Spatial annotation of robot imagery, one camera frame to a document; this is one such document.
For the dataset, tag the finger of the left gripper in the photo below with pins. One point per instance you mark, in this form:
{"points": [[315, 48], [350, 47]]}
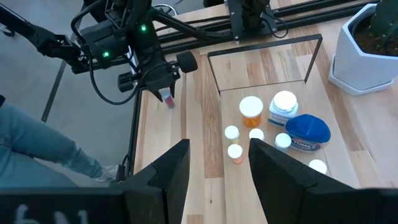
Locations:
{"points": [[158, 95], [172, 88]]}

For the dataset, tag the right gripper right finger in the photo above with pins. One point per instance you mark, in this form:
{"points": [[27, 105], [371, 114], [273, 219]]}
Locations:
{"points": [[295, 199]]}

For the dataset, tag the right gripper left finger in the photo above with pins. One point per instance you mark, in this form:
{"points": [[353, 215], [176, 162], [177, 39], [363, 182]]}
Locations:
{"points": [[155, 199]]}

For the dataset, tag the small red pill bottle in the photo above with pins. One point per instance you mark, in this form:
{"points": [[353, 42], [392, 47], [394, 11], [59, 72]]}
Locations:
{"points": [[168, 99]]}

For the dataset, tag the small teal pill bottle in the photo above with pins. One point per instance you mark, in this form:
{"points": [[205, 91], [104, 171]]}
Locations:
{"points": [[283, 140]]}

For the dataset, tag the slim pink pill bottle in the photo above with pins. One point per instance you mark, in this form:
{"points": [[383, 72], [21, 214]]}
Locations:
{"points": [[256, 133]]}

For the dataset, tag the small orange pill bottle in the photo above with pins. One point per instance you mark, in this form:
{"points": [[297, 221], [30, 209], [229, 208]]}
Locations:
{"points": [[235, 151]]}

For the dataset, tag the white round cap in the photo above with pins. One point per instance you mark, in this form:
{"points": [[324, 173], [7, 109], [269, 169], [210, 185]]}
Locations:
{"points": [[251, 107]]}

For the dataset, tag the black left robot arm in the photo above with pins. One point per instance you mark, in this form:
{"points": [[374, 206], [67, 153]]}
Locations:
{"points": [[102, 40]]}

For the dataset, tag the person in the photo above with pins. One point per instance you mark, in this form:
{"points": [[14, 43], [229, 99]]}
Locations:
{"points": [[31, 140]]}

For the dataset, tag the white hexagonal plant pot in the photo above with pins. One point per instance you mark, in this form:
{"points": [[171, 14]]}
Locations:
{"points": [[354, 62]]}

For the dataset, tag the green cactus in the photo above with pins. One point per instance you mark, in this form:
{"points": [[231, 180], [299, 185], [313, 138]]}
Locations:
{"points": [[385, 18]]}

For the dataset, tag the small black table camera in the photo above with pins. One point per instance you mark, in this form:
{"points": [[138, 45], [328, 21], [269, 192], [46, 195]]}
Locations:
{"points": [[122, 174]]}

